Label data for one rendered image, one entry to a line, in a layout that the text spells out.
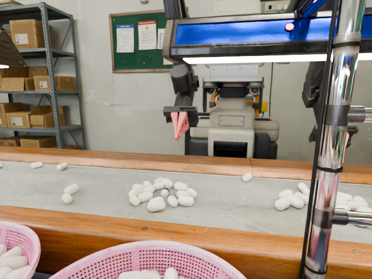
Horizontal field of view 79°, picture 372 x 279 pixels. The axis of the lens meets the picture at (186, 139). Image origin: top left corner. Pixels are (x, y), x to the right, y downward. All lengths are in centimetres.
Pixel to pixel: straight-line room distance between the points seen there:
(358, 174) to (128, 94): 249
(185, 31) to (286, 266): 39
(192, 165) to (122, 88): 227
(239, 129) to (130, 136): 197
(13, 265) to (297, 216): 49
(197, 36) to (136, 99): 243
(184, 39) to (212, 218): 34
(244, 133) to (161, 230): 79
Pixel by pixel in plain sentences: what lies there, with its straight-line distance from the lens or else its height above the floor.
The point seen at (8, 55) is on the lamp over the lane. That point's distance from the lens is 64.
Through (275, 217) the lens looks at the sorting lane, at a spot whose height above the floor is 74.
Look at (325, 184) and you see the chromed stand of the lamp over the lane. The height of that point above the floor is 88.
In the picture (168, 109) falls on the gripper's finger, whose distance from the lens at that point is 67.
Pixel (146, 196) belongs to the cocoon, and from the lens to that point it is 53.
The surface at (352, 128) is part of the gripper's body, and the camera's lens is 73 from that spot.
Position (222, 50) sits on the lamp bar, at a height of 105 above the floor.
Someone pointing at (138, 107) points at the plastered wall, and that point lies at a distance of 281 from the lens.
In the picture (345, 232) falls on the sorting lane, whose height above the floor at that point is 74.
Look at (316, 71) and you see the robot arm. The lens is 78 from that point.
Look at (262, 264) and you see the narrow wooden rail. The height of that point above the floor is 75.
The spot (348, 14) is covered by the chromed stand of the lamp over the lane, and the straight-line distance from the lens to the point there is 29.
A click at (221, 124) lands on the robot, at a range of 114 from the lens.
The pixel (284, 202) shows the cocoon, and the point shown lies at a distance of 53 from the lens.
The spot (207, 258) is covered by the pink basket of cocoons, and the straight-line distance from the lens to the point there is 35.
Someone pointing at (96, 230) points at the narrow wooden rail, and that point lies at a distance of 42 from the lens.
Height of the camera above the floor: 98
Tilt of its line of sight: 12 degrees down
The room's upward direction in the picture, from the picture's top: straight up
